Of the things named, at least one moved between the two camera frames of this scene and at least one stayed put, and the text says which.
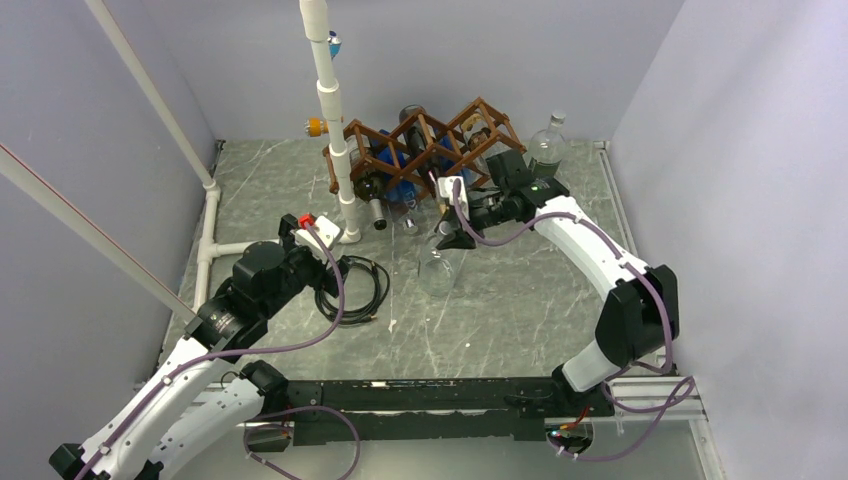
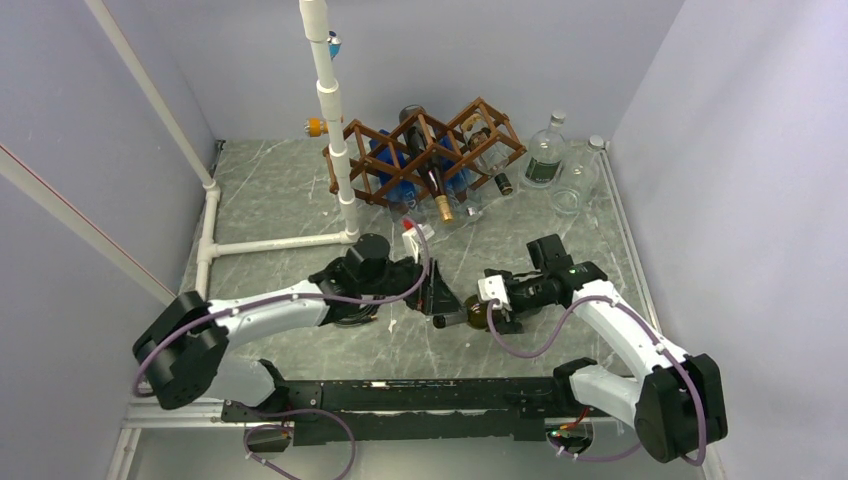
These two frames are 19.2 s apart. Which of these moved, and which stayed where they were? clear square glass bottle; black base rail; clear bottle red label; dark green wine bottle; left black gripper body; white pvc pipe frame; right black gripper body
Moved: clear square glass bottle; left black gripper body; dark green wine bottle; right black gripper body
Stayed: black base rail; clear bottle red label; white pvc pipe frame
